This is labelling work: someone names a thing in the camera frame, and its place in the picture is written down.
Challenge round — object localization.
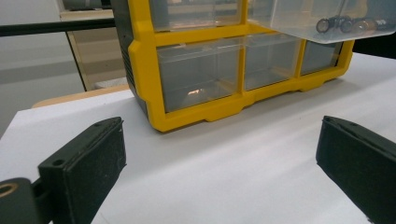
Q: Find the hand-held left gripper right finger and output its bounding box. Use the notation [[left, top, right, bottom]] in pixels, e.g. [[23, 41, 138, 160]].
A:
[[316, 115, 396, 224]]

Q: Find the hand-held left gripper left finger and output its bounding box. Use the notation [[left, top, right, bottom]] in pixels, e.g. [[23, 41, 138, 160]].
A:
[[37, 117, 127, 224]]

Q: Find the yellow black drawer cabinet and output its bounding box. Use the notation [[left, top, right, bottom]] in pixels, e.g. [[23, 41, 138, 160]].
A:
[[110, 0, 356, 133]]

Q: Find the copper black battery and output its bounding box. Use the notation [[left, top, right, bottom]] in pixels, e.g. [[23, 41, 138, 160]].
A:
[[315, 17, 344, 35], [340, 18, 394, 35]]

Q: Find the clear plastic drawer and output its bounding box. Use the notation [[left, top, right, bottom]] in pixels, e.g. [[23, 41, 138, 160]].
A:
[[244, 34, 303, 91], [300, 40, 344, 77], [247, 0, 396, 45], [148, 0, 243, 33], [156, 43, 242, 114]]

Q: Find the beige wooden shelf unit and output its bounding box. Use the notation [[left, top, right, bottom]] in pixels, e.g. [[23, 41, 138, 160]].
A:
[[55, 0, 130, 91]]

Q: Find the black metal bar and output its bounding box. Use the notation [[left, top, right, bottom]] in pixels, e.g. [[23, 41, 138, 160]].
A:
[[0, 18, 116, 37]]

